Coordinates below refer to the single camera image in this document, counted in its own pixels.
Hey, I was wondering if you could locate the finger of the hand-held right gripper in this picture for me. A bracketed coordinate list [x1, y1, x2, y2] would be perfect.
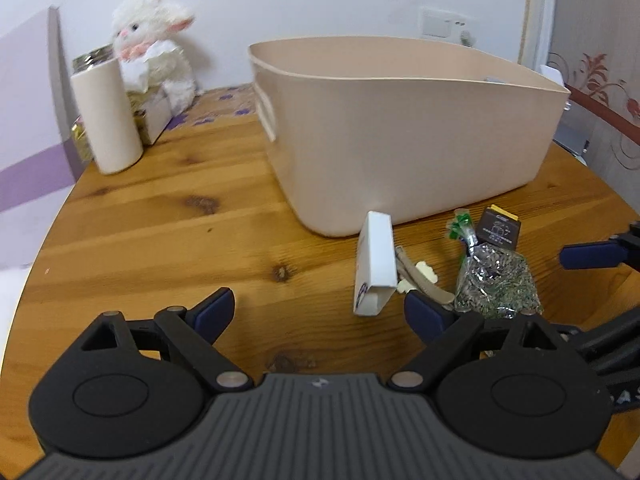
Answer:
[552, 308, 640, 378]
[559, 220, 640, 275]

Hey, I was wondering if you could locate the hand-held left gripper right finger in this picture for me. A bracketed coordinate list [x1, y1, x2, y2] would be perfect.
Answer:
[388, 290, 587, 392]

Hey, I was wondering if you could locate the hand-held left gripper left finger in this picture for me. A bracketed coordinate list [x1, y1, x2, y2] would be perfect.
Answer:
[80, 287, 254, 392]

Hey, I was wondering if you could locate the beige hair clip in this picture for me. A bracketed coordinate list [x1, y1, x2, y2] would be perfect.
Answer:
[394, 245, 456, 311]

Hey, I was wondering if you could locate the clear bag of dried herbs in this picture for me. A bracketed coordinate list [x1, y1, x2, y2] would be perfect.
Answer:
[454, 242, 545, 320]

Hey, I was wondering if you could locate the small white cardboard box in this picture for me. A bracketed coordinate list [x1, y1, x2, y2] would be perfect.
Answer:
[352, 210, 399, 317]

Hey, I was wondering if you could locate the small dark square packet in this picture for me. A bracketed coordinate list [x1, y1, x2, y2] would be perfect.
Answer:
[473, 204, 521, 250]

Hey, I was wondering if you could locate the green tipped clear packet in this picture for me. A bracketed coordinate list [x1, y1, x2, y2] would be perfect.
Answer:
[446, 208, 482, 262]

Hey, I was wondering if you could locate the beige plastic storage basket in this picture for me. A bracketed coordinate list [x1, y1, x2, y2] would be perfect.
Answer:
[248, 36, 572, 238]

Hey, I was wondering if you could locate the white plastic item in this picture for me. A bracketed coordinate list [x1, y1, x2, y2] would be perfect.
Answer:
[541, 62, 569, 87]

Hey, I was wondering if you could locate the floral patterned door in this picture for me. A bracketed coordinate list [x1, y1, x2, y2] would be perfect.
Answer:
[547, 0, 640, 197]

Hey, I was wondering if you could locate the white tissue box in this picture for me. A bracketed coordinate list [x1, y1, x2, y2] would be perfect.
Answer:
[126, 86, 174, 146]

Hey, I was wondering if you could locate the purple patterned mat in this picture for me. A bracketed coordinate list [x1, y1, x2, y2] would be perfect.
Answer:
[167, 84, 259, 132]

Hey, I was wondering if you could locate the gold foil packet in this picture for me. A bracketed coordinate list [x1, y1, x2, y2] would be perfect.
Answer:
[71, 114, 96, 162]

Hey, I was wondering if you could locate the white cylindrical bottle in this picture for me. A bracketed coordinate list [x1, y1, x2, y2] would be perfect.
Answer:
[69, 57, 144, 176]

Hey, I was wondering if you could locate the purple and white panel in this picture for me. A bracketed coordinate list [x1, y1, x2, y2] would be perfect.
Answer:
[0, 5, 77, 269]

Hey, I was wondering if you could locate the white plush toy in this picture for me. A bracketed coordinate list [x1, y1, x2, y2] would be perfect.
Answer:
[110, 0, 201, 110]

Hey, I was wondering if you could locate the white wall socket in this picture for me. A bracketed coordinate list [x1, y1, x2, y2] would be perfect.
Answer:
[418, 7, 474, 44]

